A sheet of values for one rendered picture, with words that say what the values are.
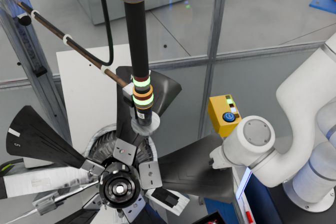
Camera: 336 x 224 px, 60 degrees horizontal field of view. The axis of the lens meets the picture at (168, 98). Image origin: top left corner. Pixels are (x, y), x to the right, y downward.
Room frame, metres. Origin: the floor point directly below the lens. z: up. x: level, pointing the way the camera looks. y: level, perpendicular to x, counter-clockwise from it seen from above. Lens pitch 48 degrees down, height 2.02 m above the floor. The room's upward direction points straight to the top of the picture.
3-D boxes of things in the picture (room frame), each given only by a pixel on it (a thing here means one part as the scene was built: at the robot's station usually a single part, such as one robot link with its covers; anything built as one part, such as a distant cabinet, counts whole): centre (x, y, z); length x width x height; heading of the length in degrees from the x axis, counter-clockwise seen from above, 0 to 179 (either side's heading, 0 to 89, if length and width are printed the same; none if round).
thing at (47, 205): (0.37, 0.40, 1.08); 0.07 x 0.04 x 0.06; 111
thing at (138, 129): (0.43, 0.06, 1.50); 0.09 x 0.07 x 0.10; 46
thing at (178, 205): (0.47, 0.01, 0.98); 0.20 x 0.16 x 0.20; 11
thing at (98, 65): (0.64, 0.27, 1.54); 0.54 x 0.01 x 0.01; 46
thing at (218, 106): (0.78, -0.24, 1.02); 0.16 x 0.10 x 0.11; 11
